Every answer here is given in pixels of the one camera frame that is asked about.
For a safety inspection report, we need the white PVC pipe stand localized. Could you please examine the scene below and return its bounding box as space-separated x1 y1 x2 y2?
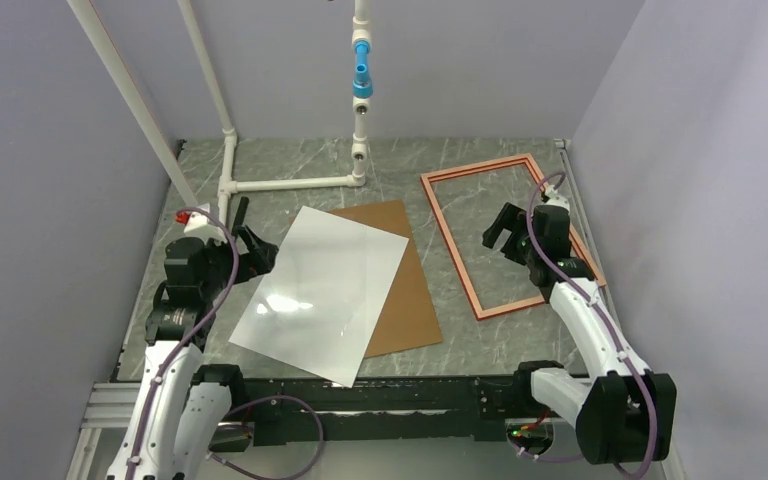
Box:
68 0 372 220

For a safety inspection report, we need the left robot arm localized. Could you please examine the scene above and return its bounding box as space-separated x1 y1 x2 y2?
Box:
106 226 279 479

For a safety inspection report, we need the blue pipe fitting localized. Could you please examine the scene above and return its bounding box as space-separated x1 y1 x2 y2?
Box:
352 40 373 99

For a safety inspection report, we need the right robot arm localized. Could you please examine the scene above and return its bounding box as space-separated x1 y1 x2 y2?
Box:
482 203 677 466

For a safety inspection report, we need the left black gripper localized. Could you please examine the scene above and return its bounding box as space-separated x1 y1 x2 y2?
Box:
200 224 277 299

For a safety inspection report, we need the brown backing board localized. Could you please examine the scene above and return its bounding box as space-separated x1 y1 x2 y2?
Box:
332 200 443 358

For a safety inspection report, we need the purple cable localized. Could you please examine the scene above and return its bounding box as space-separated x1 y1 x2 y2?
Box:
122 207 325 480
508 172 658 480

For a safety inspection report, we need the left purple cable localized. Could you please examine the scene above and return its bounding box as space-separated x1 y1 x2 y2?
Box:
122 207 325 480

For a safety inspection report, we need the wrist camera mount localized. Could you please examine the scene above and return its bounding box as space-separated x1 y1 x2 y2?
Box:
175 203 226 244
541 185 570 212

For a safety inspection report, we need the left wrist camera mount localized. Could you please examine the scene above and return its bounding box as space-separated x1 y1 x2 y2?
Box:
175 203 226 244

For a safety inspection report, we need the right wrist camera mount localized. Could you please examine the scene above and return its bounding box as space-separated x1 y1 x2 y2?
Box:
541 185 570 212

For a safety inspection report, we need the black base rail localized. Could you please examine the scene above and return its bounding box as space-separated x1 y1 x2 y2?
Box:
219 375 557 452

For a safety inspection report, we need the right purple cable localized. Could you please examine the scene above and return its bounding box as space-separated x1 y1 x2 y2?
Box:
508 172 658 480

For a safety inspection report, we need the orange wooden picture frame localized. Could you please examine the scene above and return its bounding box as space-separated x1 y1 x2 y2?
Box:
420 153 608 322

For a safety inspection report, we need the white photo sheet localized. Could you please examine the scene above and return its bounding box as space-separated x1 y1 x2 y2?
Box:
230 207 408 387

